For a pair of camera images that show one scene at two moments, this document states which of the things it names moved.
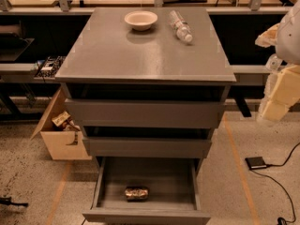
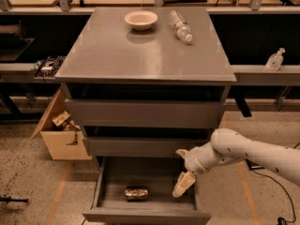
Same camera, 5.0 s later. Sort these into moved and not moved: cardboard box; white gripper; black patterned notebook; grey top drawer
Moved: white gripper
Not moved: cardboard box; black patterned notebook; grey top drawer
